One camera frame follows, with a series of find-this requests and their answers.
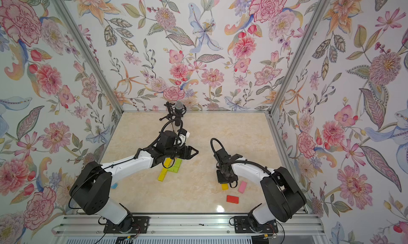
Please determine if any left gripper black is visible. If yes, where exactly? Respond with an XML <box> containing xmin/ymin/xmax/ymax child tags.
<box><xmin>164</xmin><ymin>144</ymin><xmax>199</xmax><ymax>158</ymax></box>

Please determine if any lime green block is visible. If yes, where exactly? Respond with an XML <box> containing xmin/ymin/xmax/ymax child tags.
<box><xmin>174</xmin><ymin>159</ymin><xmax>182</xmax><ymax>168</ymax></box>
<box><xmin>167</xmin><ymin>166</ymin><xmax>179</xmax><ymax>173</ymax></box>

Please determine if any small yellow block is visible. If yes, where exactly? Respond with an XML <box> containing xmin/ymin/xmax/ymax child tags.
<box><xmin>164</xmin><ymin>158</ymin><xmax>174</xmax><ymax>169</ymax></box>

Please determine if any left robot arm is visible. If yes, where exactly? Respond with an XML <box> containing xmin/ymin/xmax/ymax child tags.
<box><xmin>70</xmin><ymin>129</ymin><xmax>199</xmax><ymax>232</ymax></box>

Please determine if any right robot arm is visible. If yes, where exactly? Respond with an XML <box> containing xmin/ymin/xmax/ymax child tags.
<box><xmin>214</xmin><ymin>148</ymin><xmax>307</xmax><ymax>228</ymax></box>

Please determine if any pink block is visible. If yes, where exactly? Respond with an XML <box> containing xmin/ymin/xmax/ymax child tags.
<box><xmin>238</xmin><ymin>181</ymin><xmax>248</xmax><ymax>194</ymax></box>

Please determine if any red block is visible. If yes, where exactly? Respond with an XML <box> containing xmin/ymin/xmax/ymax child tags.
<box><xmin>226</xmin><ymin>195</ymin><xmax>239</xmax><ymax>204</ymax></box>

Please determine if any black microphone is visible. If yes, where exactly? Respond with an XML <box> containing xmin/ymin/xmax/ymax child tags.
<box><xmin>174</xmin><ymin>101</ymin><xmax>187</xmax><ymax>127</ymax></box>

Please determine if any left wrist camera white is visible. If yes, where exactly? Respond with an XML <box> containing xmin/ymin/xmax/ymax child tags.
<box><xmin>177</xmin><ymin>130</ymin><xmax>190</xmax><ymax>146</ymax></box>

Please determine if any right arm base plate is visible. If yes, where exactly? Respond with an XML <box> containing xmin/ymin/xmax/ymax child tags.
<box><xmin>228</xmin><ymin>216</ymin><xmax>279</xmax><ymax>234</ymax></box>

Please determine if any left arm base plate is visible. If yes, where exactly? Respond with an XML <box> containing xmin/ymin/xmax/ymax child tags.
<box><xmin>103</xmin><ymin>216</ymin><xmax>150</xmax><ymax>234</ymax></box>

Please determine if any aluminium front rail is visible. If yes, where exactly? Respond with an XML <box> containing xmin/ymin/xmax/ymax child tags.
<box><xmin>51</xmin><ymin>213</ymin><xmax>325</xmax><ymax>237</ymax></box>

